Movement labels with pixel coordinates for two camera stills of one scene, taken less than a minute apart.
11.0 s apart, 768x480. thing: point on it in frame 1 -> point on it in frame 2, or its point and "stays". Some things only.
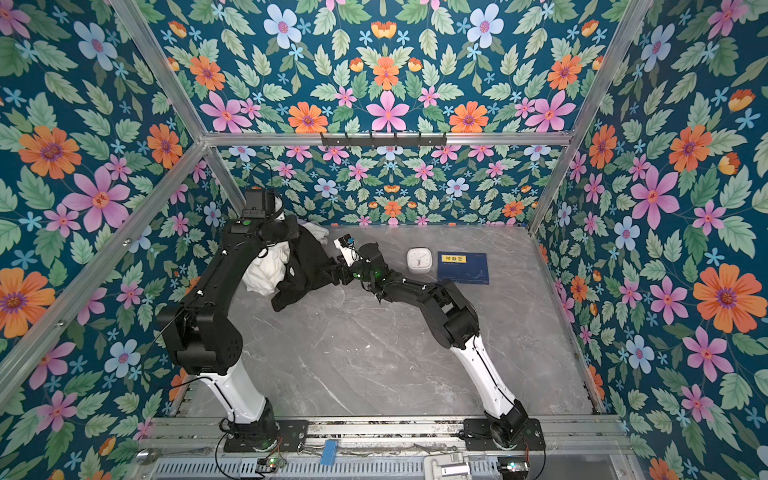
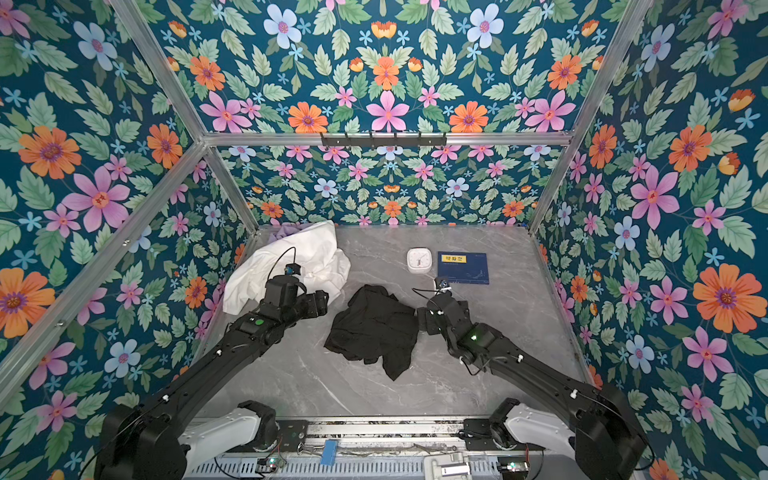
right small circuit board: (513, 467) stays
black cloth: (308, 269) -> (375, 325)
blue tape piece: (328, 454) stays
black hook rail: (387, 141) stays
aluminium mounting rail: (584, 436) stays
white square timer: (419, 260) stays
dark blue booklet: (467, 268) stays
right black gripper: (345, 270) -> (426, 321)
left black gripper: (291, 229) -> (314, 299)
